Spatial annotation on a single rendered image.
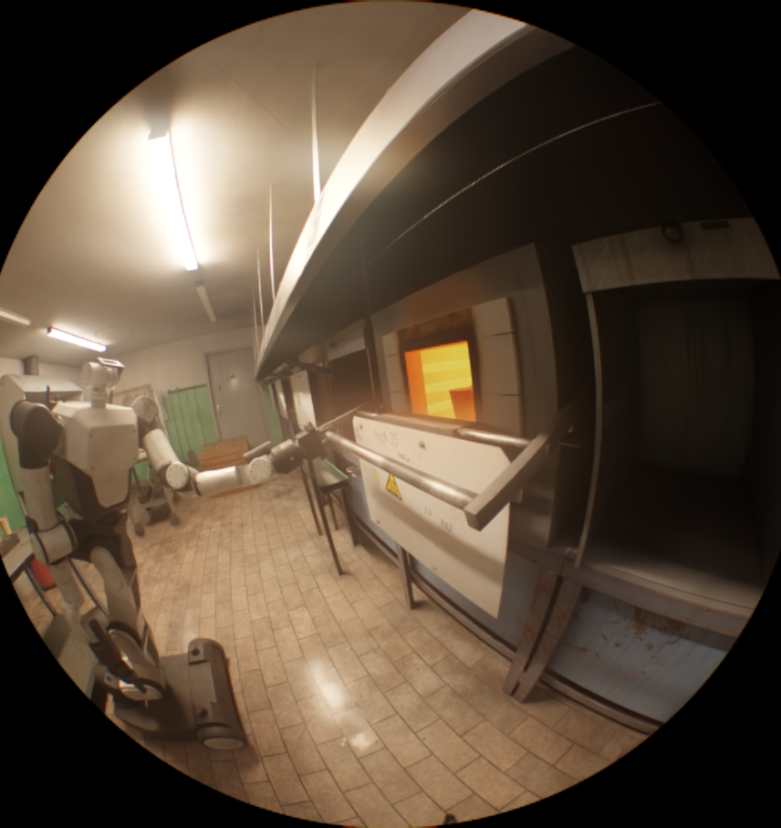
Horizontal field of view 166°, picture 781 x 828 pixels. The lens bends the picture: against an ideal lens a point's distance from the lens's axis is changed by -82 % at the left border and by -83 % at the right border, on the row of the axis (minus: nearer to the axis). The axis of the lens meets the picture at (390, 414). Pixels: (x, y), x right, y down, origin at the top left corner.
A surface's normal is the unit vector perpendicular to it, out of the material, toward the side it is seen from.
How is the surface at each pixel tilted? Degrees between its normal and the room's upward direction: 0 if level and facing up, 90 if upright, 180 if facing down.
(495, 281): 90
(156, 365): 90
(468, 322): 90
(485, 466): 90
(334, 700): 0
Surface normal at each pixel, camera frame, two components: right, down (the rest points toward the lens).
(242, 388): 0.50, 0.07
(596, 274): -0.86, 0.20
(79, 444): 0.77, 0.00
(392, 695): -0.14, -0.98
